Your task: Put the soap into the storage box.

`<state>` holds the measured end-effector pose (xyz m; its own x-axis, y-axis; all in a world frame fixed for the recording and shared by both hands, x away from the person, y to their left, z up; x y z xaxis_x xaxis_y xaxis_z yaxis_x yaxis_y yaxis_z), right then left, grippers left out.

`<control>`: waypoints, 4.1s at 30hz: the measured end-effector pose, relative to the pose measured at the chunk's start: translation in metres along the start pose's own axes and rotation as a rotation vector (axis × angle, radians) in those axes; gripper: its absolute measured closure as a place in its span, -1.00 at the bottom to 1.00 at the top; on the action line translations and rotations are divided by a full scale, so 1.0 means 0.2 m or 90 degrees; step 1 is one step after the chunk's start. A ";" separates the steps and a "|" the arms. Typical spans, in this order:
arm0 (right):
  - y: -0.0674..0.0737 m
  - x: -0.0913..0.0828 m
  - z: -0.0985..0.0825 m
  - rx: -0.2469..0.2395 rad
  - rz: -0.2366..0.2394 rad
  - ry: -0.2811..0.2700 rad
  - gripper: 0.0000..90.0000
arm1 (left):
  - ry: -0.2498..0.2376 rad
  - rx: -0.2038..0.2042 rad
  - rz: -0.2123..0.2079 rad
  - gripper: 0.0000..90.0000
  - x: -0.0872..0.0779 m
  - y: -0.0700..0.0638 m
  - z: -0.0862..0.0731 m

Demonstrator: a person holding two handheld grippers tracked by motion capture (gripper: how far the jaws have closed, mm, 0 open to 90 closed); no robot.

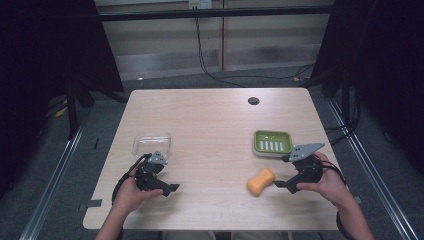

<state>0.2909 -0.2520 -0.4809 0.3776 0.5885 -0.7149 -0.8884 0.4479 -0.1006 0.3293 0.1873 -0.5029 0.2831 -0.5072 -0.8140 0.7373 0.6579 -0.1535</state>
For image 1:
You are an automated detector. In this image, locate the clear plastic container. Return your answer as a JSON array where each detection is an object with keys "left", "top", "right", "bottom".
[{"left": 131, "top": 132, "right": 173, "bottom": 160}]

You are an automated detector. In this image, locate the black curtain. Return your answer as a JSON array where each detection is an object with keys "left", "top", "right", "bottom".
[
  {"left": 308, "top": 0, "right": 424, "bottom": 174},
  {"left": 0, "top": 0, "right": 125, "bottom": 201}
]

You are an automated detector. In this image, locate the black metal stand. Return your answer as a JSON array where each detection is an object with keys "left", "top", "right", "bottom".
[{"left": 65, "top": 81, "right": 80, "bottom": 140}]

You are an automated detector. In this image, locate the black horizontal bar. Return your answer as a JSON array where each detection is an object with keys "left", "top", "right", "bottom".
[{"left": 99, "top": 5, "right": 335, "bottom": 22}]

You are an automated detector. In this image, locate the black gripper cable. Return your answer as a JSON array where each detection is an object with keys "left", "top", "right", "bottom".
[
  {"left": 319, "top": 159, "right": 348, "bottom": 188},
  {"left": 111, "top": 153, "right": 152, "bottom": 205}
]

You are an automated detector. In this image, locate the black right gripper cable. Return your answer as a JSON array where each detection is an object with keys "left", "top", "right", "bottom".
[{"left": 319, "top": 159, "right": 348, "bottom": 188}]

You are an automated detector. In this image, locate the yellow floor tape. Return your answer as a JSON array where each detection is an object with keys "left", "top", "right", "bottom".
[{"left": 54, "top": 105, "right": 69, "bottom": 119}]

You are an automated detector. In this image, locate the person's right hand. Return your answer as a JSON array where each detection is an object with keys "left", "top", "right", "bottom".
[{"left": 295, "top": 151, "right": 352, "bottom": 210}]

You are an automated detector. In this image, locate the white wall socket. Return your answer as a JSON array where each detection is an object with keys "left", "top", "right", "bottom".
[{"left": 187, "top": 0, "right": 213, "bottom": 10}]

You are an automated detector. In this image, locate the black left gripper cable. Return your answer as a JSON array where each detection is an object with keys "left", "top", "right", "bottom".
[{"left": 111, "top": 153, "right": 152, "bottom": 205}]

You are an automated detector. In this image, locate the green soap dish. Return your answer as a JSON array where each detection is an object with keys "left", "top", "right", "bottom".
[{"left": 252, "top": 129, "right": 295, "bottom": 159}]

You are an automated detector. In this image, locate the person's left hand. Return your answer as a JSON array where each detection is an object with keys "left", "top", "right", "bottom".
[{"left": 112, "top": 166, "right": 165, "bottom": 215}]

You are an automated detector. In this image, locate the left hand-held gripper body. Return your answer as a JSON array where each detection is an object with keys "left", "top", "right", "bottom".
[{"left": 134, "top": 150, "right": 169, "bottom": 193}]

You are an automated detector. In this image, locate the bundle of black cables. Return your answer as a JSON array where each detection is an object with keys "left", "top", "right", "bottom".
[{"left": 323, "top": 88, "right": 363, "bottom": 146}]

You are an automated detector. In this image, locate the orange soap bar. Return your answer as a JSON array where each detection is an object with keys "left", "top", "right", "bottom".
[{"left": 246, "top": 167, "right": 277, "bottom": 197}]

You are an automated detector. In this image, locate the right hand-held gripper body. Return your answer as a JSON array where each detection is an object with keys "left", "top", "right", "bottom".
[{"left": 285, "top": 142, "right": 326, "bottom": 195}]

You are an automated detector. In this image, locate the long black floor cable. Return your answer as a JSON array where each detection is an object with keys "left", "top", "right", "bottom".
[{"left": 194, "top": 17, "right": 315, "bottom": 88}]

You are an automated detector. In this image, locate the metal floor rail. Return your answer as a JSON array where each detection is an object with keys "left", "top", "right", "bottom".
[
  {"left": 18, "top": 113, "right": 89, "bottom": 240},
  {"left": 324, "top": 98, "right": 421, "bottom": 240}
]

